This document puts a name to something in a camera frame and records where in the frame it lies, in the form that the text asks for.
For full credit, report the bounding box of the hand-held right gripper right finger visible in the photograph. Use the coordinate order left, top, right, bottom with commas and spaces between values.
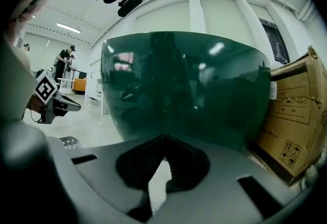
152, 133, 299, 224

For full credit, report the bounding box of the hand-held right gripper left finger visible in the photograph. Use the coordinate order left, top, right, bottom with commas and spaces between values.
70, 133, 167, 221

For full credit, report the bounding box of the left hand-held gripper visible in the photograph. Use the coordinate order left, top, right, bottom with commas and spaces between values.
34, 69, 82, 125

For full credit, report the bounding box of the person's left forearm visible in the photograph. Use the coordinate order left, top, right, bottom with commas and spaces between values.
25, 93, 44, 115

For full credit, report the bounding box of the white vanity cabinet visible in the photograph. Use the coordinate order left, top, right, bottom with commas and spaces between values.
87, 60, 109, 115

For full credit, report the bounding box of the ceiling tube light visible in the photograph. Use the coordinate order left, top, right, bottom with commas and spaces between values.
56, 22, 82, 34

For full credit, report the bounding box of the white plastic fitting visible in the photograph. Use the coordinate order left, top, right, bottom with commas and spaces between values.
302, 164, 320, 188

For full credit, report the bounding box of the brown cardboard box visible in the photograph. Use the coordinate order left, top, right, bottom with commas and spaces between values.
251, 45, 327, 186

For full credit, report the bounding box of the white paper tag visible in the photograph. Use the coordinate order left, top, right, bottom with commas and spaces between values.
270, 81, 278, 102

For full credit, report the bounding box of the white and green bathtub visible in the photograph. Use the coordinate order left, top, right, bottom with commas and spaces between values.
100, 31, 272, 154

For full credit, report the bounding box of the person's pink shirt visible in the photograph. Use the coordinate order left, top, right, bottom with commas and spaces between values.
10, 0, 56, 30

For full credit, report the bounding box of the dark window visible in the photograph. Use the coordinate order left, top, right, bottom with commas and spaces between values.
258, 18, 291, 65

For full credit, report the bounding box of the narrow grey roller blind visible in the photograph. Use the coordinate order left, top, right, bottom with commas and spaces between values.
200, 0, 248, 45

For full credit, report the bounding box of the short grey roller blind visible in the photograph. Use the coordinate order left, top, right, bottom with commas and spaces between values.
249, 3, 274, 24

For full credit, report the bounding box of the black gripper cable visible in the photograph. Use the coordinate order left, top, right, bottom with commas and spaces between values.
30, 109, 43, 124

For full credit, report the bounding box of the black head-worn camera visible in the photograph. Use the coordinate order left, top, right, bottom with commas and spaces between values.
117, 0, 151, 18

